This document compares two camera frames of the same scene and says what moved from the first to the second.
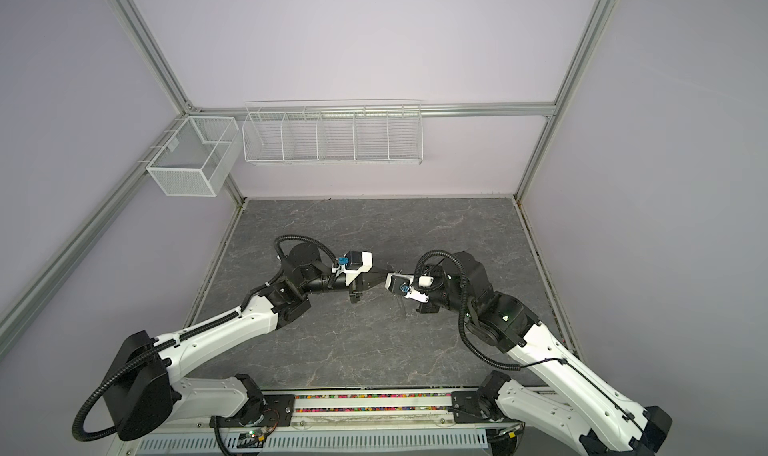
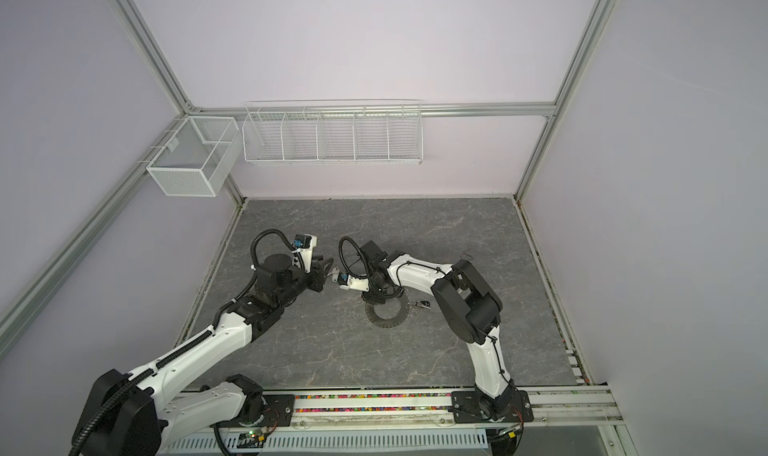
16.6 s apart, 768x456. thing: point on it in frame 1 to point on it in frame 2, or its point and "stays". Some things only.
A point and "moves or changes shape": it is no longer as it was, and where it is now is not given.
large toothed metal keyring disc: (402, 308) moves or changes shape
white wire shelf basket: (333, 131) stays
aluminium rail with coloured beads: (349, 410) stays
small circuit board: (251, 439) stays
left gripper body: (355, 291) to (314, 279)
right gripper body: (440, 299) to (376, 294)
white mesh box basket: (195, 159) stays
